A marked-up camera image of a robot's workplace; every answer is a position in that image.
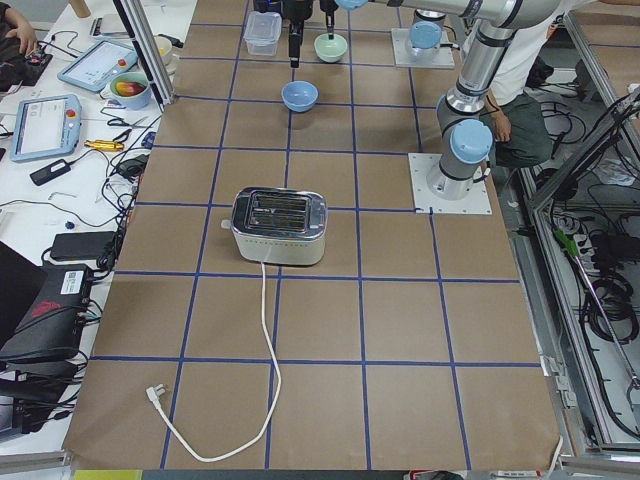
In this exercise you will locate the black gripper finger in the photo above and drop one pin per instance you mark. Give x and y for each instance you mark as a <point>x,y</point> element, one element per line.
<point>330,24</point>
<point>295,40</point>

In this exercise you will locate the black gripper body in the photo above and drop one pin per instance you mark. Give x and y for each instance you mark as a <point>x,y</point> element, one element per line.
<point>298,11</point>

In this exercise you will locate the green bowl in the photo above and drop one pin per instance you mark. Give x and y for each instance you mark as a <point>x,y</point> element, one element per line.
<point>330,49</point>

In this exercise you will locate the cream bowl with lemon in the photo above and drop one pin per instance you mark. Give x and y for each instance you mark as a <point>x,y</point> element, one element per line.
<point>165,49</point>

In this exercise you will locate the blue bowl with fruit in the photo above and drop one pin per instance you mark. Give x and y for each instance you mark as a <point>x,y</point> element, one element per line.
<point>131,89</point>

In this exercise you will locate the clear plastic lidded container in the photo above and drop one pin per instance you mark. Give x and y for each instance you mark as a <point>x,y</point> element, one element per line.
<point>262,33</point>

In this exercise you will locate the teach pendant tablet far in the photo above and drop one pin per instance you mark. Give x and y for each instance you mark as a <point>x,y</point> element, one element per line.
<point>99,65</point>

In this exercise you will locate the teach pendant tablet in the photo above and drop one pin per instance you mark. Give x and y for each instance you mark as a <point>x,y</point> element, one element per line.
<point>99,65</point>
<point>46,128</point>

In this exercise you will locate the silver white toaster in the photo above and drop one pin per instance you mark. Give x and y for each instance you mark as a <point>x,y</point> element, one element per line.
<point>279,225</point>

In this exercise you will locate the black scissors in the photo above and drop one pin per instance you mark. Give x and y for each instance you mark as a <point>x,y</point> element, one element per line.
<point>129,127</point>

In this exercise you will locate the person in white shirt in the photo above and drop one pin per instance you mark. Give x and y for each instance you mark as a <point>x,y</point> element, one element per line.
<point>520,134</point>

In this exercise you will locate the teach pendant tablet near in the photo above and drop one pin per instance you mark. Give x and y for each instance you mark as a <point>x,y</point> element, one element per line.
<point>46,128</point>

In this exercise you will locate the black power adapter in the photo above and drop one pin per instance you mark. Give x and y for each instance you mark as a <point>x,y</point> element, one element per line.
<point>50,172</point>

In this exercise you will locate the black power brick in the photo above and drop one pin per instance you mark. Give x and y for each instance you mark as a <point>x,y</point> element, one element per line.
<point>81,246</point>

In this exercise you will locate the black laptop computer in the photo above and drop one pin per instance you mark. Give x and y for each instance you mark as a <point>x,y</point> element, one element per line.
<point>41,309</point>

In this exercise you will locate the aluminium frame post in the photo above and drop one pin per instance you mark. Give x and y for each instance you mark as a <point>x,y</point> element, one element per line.
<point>133,17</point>

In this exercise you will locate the orange handled tool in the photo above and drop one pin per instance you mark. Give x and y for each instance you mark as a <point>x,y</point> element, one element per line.
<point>103,145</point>

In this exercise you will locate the green handled grabber tool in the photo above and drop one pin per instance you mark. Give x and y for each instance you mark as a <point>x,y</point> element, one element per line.
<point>571,250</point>

